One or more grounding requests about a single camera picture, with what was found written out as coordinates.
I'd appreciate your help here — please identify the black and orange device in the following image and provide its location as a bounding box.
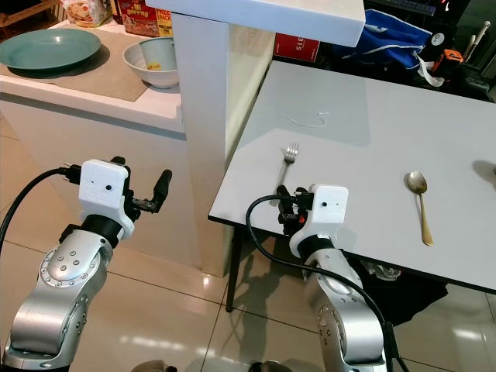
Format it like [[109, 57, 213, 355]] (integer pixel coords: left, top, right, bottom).
[[431, 48, 465, 79]]

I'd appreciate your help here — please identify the wooden rack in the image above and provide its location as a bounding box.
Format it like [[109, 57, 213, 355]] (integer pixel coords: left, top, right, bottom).
[[0, 0, 64, 38]]

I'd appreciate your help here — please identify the beige woven placemat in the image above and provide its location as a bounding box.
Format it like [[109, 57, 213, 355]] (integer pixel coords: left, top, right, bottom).
[[0, 51, 150, 104]]

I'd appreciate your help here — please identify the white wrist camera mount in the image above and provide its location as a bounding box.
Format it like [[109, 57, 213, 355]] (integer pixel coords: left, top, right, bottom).
[[81, 159, 135, 235], [288, 184, 350, 259]]

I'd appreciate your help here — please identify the silver fork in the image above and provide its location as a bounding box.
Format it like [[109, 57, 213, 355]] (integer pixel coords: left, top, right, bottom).
[[281, 143, 301, 192]]

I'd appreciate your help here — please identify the gold metal spoon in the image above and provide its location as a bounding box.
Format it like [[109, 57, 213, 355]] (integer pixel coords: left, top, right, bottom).
[[405, 170, 435, 248]]

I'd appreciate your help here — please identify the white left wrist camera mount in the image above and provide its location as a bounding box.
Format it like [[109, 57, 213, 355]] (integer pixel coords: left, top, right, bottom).
[[81, 159, 135, 235]]

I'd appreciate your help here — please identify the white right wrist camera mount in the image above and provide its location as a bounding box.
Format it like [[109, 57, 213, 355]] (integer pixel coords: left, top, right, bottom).
[[288, 184, 350, 259]]

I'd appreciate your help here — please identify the white ceramic bowl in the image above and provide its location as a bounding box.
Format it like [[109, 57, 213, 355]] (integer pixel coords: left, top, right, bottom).
[[122, 37, 178, 90]]

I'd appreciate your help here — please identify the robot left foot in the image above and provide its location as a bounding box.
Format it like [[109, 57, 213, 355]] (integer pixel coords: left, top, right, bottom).
[[139, 360, 174, 372]]

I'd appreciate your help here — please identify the teal ceramic plate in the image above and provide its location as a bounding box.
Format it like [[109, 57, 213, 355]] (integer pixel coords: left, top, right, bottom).
[[0, 29, 103, 75]]

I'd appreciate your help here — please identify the noodle food packet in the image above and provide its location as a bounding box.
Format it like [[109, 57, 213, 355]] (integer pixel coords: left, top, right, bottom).
[[63, 0, 114, 29]]

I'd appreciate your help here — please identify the blue fabric bag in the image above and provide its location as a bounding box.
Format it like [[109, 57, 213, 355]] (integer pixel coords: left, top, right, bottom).
[[330, 9, 433, 71]]

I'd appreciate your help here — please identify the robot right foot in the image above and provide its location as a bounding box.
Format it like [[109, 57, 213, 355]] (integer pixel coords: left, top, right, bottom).
[[250, 360, 289, 372]]

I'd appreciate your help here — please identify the pale teal cup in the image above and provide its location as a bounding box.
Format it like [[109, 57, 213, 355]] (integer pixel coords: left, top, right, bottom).
[[139, 36, 178, 72]]

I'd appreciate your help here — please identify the white kitchen counter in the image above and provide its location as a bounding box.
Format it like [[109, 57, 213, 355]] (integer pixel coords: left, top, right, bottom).
[[0, 20, 185, 270]]

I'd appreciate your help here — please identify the white table with black legs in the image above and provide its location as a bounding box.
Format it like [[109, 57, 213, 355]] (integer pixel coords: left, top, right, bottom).
[[207, 60, 496, 315]]

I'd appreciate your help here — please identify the red box with white print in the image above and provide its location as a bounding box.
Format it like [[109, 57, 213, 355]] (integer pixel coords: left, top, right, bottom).
[[273, 32, 321, 64]]

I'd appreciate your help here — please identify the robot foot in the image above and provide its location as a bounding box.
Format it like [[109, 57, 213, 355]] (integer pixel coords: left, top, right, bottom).
[[139, 360, 174, 372], [250, 360, 289, 372]]

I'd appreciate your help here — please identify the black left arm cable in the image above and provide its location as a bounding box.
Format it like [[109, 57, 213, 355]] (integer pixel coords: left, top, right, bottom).
[[0, 164, 85, 235]]

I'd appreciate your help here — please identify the white strap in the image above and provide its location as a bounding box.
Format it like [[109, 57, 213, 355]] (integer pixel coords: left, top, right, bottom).
[[416, 56, 444, 88]]

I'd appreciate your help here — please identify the red goreng food box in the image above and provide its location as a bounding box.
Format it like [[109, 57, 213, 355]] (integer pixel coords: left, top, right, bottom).
[[115, 0, 160, 39]]

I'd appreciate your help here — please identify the yellow free pack packet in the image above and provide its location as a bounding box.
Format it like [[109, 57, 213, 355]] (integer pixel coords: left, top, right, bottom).
[[155, 7, 174, 39]]

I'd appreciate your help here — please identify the white raised shelf with pillar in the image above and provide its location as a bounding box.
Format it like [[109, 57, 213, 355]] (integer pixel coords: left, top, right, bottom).
[[155, 0, 367, 279]]

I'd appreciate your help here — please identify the thin white string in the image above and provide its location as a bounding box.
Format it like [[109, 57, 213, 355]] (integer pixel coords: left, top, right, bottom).
[[284, 112, 329, 130]]

